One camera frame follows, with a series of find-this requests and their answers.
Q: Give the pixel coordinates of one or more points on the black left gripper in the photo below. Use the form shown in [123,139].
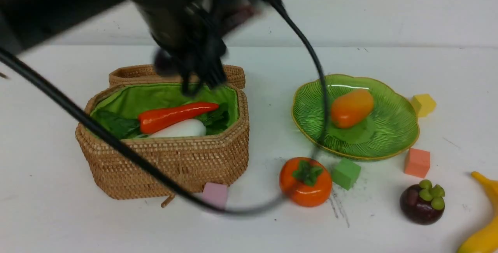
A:
[189,34]

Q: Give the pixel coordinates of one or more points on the white radish with green leaves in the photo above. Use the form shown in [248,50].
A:
[183,128]

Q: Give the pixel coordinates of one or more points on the red orange chili pepper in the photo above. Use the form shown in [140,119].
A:
[157,119]

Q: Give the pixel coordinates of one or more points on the orange mango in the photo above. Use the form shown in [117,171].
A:
[352,108]

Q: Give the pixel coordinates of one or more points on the orange persimmon with green leaves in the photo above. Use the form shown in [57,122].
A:
[305,181]

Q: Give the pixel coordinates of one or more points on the dark purple mangosteen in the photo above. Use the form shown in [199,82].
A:
[423,203]

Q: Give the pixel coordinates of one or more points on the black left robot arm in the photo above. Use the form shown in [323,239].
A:
[28,23]

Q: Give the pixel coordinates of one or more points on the woven wicker basket green lining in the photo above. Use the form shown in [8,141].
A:
[220,157]

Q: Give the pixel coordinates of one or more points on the pink foam cube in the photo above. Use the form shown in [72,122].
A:
[216,194]

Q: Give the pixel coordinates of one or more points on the green foam cube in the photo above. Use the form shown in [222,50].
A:
[345,173]

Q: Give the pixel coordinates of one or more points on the green glass plate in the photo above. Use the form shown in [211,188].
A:
[390,129]

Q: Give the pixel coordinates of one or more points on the yellow foam cube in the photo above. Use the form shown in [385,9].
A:
[423,104]

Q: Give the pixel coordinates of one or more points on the orange foam cube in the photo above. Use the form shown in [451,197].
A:
[417,163]

